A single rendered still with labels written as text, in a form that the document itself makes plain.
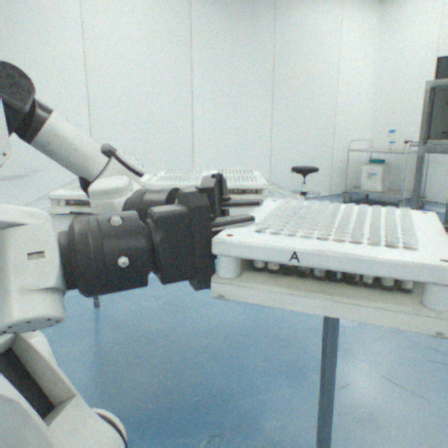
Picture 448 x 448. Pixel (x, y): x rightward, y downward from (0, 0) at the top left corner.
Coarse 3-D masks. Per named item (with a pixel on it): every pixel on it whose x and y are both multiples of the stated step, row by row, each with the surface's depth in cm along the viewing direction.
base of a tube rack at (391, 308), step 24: (216, 288) 47; (240, 288) 46; (264, 288) 45; (288, 288) 44; (312, 288) 44; (336, 288) 44; (360, 288) 44; (312, 312) 44; (336, 312) 43; (360, 312) 42; (384, 312) 41; (408, 312) 40; (432, 312) 39
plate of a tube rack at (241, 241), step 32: (320, 224) 52; (352, 224) 52; (384, 224) 52; (416, 224) 52; (256, 256) 44; (288, 256) 43; (320, 256) 42; (352, 256) 41; (384, 256) 40; (416, 256) 41
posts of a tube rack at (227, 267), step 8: (224, 256) 46; (224, 264) 46; (232, 264) 46; (240, 264) 47; (224, 272) 46; (232, 272) 46; (240, 272) 47; (424, 288) 41; (432, 288) 39; (440, 288) 39; (424, 296) 40; (432, 296) 40; (440, 296) 39; (424, 304) 40; (432, 304) 40; (440, 304) 39
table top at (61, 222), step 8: (264, 176) 247; (64, 184) 215; (72, 184) 215; (272, 184) 216; (48, 192) 190; (272, 192) 191; (280, 192) 191; (288, 192) 191; (40, 200) 171; (48, 200) 171; (64, 200) 171; (40, 208) 155; (48, 208) 155; (240, 208) 155; (248, 208) 155; (56, 216) 142; (64, 216) 142; (72, 216) 142; (56, 224) 131; (64, 224) 131
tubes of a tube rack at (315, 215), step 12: (300, 204) 59; (312, 204) 59; (324, 204) 59; (336, 204) 59; (288, 216) 51; (300, 216) 52; (312, 216) 52; (336, 216) 53; (348, 216) 52; (360, 216) 52; (372, 216) 52; (396, 216) 53; (300, 228) 50; (324, 228) 47; (336, 228) 46; (360, 228) 46; (372, 228) 47; (396, 228) 47
